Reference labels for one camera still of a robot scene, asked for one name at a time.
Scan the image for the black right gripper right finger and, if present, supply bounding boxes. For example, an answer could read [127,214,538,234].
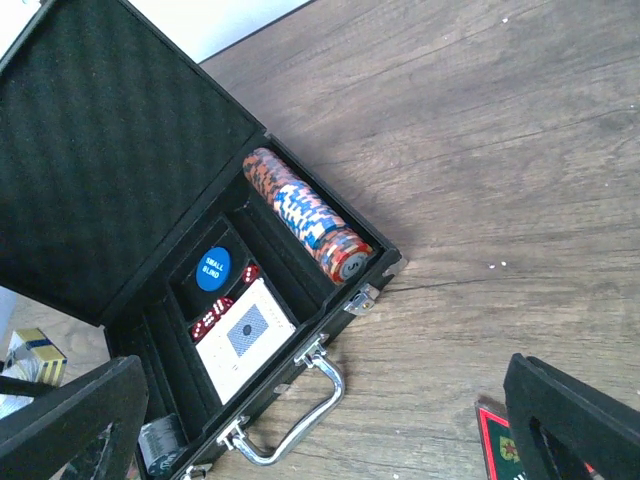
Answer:
[503,353,639,479]

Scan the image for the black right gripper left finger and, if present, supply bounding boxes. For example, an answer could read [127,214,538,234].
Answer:
[1,355,149,479]

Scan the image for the red black triangular card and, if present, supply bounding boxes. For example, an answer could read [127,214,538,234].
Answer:
[473,397,596,480]

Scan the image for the white playing card deck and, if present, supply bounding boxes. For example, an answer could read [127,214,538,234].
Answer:
[196,279,296,404]

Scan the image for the black poker set case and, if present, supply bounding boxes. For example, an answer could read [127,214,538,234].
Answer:
[1,1,402,479]

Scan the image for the black chip stack in case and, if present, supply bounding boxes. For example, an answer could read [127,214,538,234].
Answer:
[138,413,187,476]

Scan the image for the blue small blind button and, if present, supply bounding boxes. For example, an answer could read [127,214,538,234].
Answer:
[195,246,231,292]

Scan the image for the red dice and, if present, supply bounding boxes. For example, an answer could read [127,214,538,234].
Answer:
[190,263,261,344]

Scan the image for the row of poker chips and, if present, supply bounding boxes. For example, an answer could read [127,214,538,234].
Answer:
[243,148,373,284]

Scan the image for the chrome case handle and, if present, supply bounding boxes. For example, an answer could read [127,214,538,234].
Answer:
[215,332,346,467]

